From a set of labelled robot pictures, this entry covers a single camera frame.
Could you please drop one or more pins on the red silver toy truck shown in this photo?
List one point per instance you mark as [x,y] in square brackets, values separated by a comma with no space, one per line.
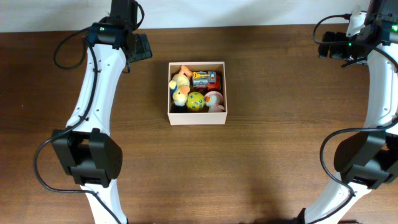
[206,81]

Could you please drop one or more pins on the pink cardboard box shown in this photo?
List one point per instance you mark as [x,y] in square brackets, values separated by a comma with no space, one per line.
[202,116]

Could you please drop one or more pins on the yellow round toy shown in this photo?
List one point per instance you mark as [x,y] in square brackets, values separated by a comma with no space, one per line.
[195,101]

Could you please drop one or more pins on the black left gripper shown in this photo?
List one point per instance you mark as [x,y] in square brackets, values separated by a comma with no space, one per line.
[145,51]

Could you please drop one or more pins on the yellow plush duck toy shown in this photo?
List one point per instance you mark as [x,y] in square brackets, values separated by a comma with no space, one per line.
[180,86]

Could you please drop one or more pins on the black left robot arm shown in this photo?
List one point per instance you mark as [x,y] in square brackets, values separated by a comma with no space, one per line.
[84,148]

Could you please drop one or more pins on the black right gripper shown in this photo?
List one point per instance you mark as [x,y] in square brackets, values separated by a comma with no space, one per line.
[331,44]

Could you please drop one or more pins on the pink white duck figure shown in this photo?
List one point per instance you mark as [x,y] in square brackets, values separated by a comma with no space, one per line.
[214,101]

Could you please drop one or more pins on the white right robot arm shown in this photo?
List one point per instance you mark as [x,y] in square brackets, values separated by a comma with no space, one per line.
[359,160]

